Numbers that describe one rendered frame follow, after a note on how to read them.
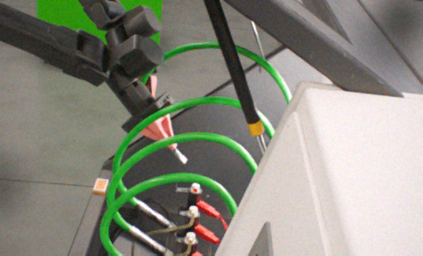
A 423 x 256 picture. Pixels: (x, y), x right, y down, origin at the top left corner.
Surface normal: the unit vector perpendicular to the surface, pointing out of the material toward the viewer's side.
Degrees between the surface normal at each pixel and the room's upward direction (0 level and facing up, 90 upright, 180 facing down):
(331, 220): 76
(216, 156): 90
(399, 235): 0
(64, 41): 37
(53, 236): 0
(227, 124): 90
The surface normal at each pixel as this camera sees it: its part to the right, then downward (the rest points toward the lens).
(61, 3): 0.16, 0.47
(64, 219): 0.11, -0.88
